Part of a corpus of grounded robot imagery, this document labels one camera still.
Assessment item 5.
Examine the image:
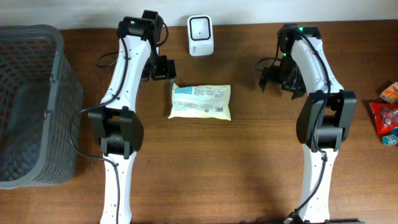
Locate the red snack bag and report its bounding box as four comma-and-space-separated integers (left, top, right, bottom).
369, 102, 397, 136

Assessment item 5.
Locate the blue mouthwash bottle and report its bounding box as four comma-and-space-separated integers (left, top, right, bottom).
382, 128, 398, 146

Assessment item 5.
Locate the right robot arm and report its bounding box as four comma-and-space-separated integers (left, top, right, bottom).
259, 24, 357, 223

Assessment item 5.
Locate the grey plastic mesh basket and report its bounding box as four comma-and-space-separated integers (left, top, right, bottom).
1, 24, 84, 189

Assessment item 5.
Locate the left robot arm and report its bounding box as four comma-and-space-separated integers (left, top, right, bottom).
88, 10, 176, 223

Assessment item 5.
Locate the yellow snack bag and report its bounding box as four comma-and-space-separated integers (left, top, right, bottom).
169, 83, 232, 121

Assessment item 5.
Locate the small orange snack packet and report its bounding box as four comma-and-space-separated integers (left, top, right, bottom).
379, 82, 398, 105

